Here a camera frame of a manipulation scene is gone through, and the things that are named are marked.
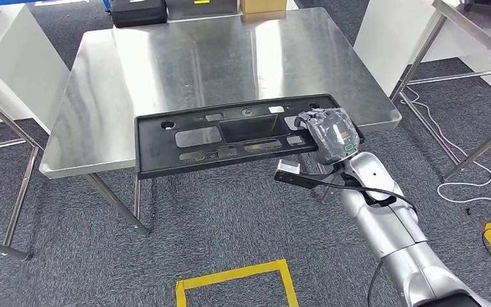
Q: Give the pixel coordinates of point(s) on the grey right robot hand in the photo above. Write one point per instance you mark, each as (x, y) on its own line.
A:
(334, 135)

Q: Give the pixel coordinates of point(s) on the black plastic panel part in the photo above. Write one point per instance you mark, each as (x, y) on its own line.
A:
(156, 148)

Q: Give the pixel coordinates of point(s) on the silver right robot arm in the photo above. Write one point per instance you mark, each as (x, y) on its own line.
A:
(381, 220)

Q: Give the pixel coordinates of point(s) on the stainless steel workbench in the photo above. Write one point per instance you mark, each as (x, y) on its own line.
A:
(186, 63)

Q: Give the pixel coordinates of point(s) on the closed cardboard box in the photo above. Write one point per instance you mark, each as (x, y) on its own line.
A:
(262, 5)

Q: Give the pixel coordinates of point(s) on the stainless steel side table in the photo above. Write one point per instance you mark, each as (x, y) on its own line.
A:
(21, 195)
(482, 38)

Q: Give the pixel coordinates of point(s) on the grey flat case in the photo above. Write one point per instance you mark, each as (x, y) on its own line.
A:
(199, 9)

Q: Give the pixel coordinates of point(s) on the black flat box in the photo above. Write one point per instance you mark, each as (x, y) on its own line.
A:
(487, 7)

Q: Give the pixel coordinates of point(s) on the black hard case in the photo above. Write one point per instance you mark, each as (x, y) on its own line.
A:
(137, 12)

